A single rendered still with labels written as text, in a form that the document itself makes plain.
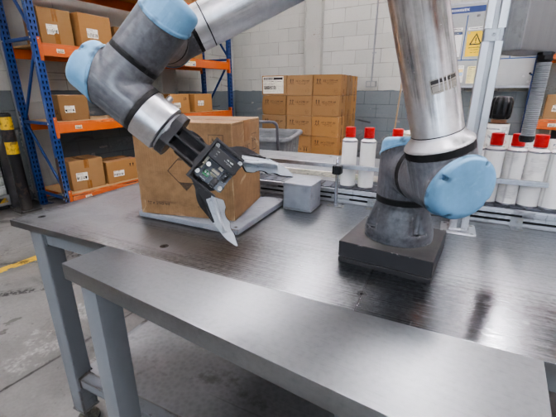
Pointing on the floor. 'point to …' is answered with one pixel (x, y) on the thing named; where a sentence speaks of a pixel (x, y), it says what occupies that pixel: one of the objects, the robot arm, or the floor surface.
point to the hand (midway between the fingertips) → (266, 211)
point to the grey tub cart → (278, 138)
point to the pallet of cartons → (311, 108)
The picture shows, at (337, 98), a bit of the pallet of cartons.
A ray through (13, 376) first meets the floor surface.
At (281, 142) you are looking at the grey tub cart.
